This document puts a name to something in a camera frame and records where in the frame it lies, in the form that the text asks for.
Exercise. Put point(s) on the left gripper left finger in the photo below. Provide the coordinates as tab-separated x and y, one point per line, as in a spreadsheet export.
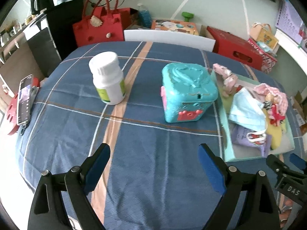
48	210

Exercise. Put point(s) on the red felt handbag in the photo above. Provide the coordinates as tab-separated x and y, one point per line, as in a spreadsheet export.
104	24

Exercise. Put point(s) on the yellow handled gift box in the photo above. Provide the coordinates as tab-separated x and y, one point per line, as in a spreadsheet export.
262	32

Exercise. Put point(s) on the pink beige fuzzy sock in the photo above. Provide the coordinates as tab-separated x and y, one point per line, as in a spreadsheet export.
226	79

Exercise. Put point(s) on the white foam board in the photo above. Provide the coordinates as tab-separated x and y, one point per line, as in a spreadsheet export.
169	37

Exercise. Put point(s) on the black white patterned sock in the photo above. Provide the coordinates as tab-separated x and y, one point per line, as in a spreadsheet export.
267	105

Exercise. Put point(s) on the red pipe cleaner ornament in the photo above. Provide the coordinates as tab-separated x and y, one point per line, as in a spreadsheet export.
274	116

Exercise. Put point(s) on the blue plaid tablecloth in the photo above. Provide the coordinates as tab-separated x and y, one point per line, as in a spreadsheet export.
154	179

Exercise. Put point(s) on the purple snack packet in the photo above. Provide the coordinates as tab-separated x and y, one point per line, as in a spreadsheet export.
256	140

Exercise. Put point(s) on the green dumbbell toy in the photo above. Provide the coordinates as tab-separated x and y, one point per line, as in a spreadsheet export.
187	16

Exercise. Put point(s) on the blue water bottle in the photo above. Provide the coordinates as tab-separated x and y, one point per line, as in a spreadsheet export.
144	15

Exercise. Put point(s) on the yellow green sponge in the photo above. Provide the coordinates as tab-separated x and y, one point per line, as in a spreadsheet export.
274	131

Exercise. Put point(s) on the blue face mask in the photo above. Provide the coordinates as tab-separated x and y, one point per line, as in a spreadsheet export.
247	111

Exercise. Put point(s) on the red white patterned tin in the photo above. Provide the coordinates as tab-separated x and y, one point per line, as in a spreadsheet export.
268	61

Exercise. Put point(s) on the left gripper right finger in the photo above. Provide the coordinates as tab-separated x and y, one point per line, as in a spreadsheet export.
259	210

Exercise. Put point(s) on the smartphone on red holder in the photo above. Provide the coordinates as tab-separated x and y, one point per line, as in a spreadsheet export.
18	114

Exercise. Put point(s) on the black appliance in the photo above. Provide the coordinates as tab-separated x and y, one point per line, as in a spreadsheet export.
50	35

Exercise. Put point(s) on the white pill bottle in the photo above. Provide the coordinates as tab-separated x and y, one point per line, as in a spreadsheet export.
108	77

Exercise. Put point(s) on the teal toy box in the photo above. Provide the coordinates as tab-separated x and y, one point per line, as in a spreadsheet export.
187	91

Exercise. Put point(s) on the teal rimmed white tray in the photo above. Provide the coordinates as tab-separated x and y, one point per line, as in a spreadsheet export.
232	152

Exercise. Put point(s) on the red cardboard box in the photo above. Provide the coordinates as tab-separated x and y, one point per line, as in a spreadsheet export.
236	48

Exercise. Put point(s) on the orange picture book box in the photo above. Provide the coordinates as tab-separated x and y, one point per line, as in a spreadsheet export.
175	26

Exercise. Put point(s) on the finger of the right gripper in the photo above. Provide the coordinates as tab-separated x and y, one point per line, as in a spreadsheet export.
298	162
276	164

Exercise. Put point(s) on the pink white fuzzy sock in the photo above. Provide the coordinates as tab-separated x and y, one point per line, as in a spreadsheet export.
280	98

